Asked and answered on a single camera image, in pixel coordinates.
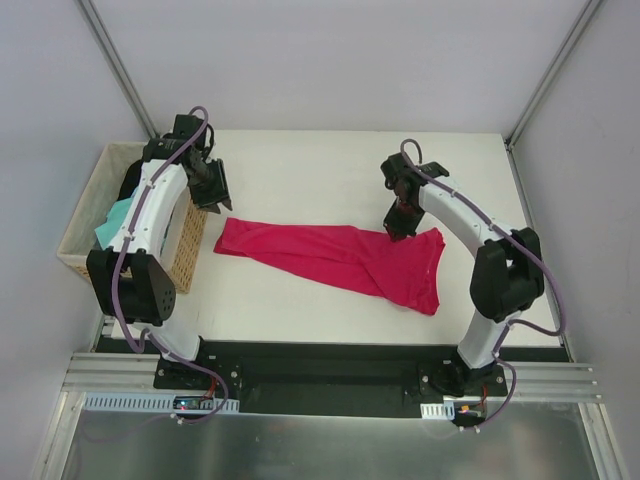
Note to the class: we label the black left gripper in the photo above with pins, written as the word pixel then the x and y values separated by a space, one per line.
pixel 212 186

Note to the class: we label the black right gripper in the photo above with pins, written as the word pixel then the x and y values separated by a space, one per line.
pixel 400 221

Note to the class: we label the pink t shirt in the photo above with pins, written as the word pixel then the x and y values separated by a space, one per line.
pixel 345 257

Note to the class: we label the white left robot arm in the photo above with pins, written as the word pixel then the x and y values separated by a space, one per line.
pixel 128 279

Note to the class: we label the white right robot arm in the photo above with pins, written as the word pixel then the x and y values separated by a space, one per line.
pixel 504 281

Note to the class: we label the black t shirt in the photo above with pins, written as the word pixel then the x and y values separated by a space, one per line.
pixel 130 181

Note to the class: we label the wicker laundry basket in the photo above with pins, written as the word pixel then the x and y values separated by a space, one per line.
pixel 185 231

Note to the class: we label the teal t shirt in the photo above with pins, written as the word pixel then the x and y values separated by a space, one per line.
pixel 111 225

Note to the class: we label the right white cable duct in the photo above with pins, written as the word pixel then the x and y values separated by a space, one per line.
pixel 438 411

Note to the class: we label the white cable duct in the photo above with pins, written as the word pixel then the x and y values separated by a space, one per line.
pixel 438 411
pixel 158 403

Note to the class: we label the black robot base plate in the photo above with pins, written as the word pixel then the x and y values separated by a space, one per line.
pixel 345 380

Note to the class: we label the left white cable duct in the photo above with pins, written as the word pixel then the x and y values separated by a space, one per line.
pixel 158 403

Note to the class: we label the left aluminium frame post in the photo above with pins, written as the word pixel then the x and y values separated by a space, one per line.
pixel 98 29

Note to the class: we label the aluminium frame post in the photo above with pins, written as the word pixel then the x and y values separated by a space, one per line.
pixel 98 29
pixel 579 27

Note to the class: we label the right aluminium frame post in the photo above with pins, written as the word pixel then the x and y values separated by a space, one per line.
pixel 579 27

